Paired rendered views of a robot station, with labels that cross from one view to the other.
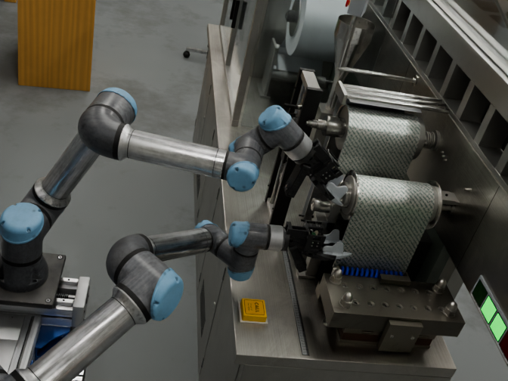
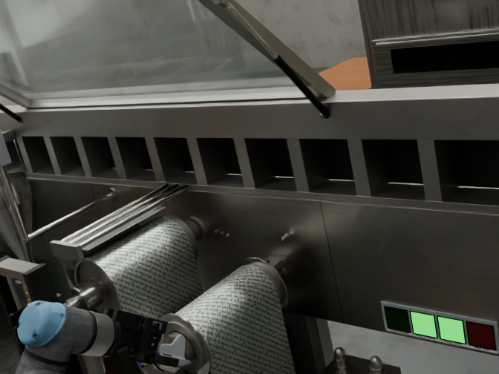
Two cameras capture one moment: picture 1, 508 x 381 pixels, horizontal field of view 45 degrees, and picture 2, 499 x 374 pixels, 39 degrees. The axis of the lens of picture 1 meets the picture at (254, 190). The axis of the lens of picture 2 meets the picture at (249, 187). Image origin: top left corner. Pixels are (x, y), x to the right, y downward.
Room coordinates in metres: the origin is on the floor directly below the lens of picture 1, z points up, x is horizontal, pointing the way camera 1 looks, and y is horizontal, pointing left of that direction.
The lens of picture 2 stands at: (0.36, 0.25, 1.97)
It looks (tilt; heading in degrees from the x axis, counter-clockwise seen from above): 18 degrees down; 327
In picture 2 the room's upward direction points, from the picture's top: 13 degrees counter-clockwise
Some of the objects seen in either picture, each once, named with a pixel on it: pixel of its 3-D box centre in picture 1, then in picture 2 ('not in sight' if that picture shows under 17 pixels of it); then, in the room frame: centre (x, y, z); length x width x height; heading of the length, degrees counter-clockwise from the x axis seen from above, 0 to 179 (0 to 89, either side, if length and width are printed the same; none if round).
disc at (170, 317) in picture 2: (348, 194); (183, 346); (1.54, -0.27, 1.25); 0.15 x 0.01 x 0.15; 13
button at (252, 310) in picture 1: (253, 310); not in sight; (1.33, -0.08, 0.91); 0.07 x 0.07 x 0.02; 13
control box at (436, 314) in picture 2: (494, 318); (437, 326); (1.24, -0.68, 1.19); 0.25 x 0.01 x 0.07; 13
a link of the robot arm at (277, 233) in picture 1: (275, 236); not in sight; (1.44, -0.09, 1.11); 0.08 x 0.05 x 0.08; 13
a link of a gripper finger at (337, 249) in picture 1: (338, 249); not in sight; (1.45, -0.28, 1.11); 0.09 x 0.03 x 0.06; 94
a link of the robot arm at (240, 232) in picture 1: (249, 236); not in sight; (1.42, -0.02, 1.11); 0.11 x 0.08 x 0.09; 103
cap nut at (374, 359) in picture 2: (451, 307); (376, 365); (1.40, -0.64, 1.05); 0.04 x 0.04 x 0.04
